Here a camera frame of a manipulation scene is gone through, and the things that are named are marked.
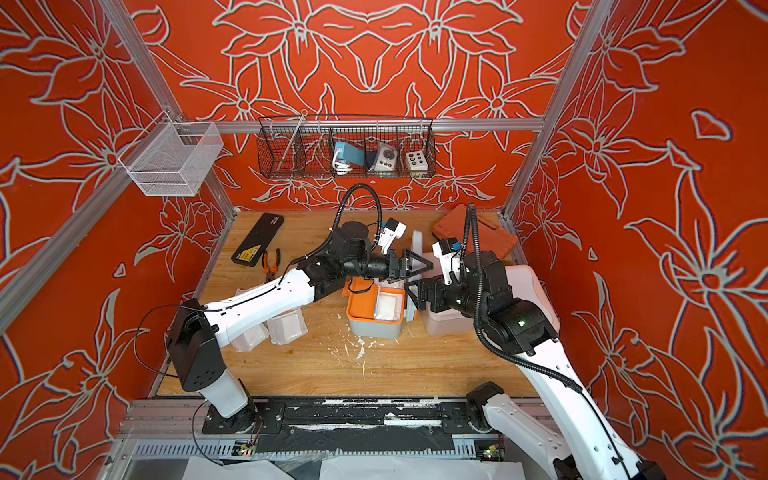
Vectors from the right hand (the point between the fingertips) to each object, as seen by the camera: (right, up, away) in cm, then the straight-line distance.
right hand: (414, 283), depth 65 cm
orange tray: (-13, -8, +16) cm, 22 cm away
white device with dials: (-6, +35, +26) cm, 44 cm away
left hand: (+3, +3, +1) cm, 4 cm away
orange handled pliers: (-49, +2, +38) cm, 62 cm away
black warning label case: (-55, +10, +45) cm, 72 cm away
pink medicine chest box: (+11, -13, +14) cm, 22 cm away
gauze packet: (-5, -9, +16) cm, 19 cm away
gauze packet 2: (-36, -17, +23) cm, 46 cm away
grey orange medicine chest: (-11, -17, +20) cm, 28 cm away
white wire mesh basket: (-73, +35, +27) cm, 86 cm away
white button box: (+4, +35, +29) cm, 46 cm away
